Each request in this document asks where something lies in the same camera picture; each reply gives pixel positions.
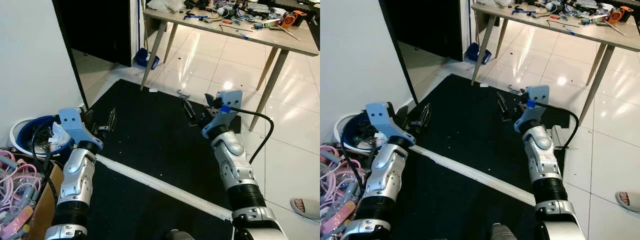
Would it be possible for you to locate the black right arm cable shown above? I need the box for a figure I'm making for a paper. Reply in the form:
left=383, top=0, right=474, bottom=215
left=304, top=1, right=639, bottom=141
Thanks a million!
left=227, top=105, right=275, bottom=165
left=532, top=101, right=581, bottom=150

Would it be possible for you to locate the black door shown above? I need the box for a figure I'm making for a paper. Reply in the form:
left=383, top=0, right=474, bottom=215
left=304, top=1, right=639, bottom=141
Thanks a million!
left=52, top=0, right=134, bottom=110
left=378, top=0, right=464, bottom=105

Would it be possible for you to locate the grey slipper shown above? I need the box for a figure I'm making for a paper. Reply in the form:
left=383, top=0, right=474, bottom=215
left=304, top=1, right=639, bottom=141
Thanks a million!
left=615, top=191, right=640, bottom=215
left=290, top=198, right=321, bottom=222

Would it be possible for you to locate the clear plastic bag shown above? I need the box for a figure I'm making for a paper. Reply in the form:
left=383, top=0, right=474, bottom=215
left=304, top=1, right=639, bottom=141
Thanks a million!
left=472, top=0, right=514, bottom=8
left=147, top=0, right=186, bottom=14

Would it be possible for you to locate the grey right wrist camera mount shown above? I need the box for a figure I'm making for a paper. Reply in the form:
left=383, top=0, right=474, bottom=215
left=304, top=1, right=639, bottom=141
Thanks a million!
left=202, top=90, right=244, bottom=139
left=514, top=85, right=550, bottom=133

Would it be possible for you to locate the white basin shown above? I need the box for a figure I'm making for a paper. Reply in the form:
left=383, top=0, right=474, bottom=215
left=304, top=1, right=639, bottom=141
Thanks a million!
left=10, top=118, right=76, bottom=160
left=333, top=113, right=386, bottom=154

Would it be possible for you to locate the pink cable bundle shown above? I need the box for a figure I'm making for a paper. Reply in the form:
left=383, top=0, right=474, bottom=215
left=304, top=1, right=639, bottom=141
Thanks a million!
left=320, top=145, right=370, bottom=240
left=0, top=150, right=45, bottom=240

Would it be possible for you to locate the blue bucket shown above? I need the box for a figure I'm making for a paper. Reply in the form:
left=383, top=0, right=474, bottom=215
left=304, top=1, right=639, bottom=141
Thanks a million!
left=16, top=116, right=74, bottom=154
left=342, top=115, right=384, bottom=151

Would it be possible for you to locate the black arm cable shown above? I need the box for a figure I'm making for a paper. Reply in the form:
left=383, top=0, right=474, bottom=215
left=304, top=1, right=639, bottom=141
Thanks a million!
left=30, top=121, right=60, bottom=206
left=532, top=101, right=581, bottom=150
left=227, top=105, right=275, bottom=165
left=345, top=149, right=367, bottom=193

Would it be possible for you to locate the blue dustpan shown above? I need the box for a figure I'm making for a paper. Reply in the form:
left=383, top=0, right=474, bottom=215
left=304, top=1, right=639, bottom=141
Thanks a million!
left=134, top=47, right=161, bottom=70
left=466, top=42, right=494, bottom=65

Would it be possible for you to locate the wooden table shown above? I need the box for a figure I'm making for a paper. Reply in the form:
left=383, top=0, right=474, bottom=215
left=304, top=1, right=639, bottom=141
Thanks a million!
left=471, top=0, right=640, bottom=126
left=142, top=0, right=321, bottom=132

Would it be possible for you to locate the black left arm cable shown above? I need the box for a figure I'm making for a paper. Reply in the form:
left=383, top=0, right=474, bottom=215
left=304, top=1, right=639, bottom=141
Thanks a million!
left=30, top=121, right=60, bottom=206
left=345, top=149, right=367, bottom=193

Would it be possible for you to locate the white floor strip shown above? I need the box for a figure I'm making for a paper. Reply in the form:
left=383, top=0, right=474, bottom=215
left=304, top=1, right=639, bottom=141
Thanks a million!
left=412, top=144, right=536, bottom=207
left=95, top=154, right=234, bottom=222

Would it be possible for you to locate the cardboard box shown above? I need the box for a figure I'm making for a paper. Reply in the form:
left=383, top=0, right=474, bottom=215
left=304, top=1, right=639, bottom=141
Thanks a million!
left=24, top=161, right=65, bottom=240

